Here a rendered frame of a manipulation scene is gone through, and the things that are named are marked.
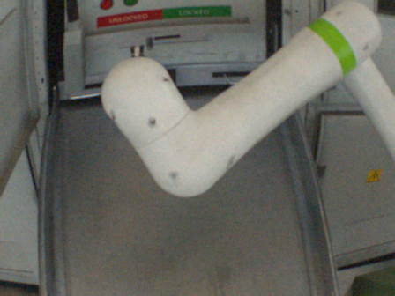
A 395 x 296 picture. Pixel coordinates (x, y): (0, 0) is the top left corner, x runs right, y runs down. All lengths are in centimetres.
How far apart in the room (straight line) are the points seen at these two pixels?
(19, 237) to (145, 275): 82
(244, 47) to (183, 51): 14
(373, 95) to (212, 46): 47
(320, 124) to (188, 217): 51
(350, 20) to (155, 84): 38
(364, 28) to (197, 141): 39
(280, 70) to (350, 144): 73
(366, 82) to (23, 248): 126
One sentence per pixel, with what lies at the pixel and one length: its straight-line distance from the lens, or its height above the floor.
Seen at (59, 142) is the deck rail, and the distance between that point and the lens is 147.
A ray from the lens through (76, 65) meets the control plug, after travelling 139.
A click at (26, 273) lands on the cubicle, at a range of 212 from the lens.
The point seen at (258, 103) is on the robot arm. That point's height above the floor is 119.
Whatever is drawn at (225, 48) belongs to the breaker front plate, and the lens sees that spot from 152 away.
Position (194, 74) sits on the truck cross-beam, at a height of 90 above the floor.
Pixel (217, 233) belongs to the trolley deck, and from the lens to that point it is 126.
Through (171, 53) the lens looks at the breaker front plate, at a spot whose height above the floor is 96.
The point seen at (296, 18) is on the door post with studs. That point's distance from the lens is 145.
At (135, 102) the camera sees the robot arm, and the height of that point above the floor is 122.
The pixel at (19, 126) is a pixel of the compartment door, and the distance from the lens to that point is 151.
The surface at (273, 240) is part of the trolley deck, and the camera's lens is 125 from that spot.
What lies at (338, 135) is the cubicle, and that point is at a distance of 168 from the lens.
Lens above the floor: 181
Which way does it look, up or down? 42 degrees down
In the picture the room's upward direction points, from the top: straight up
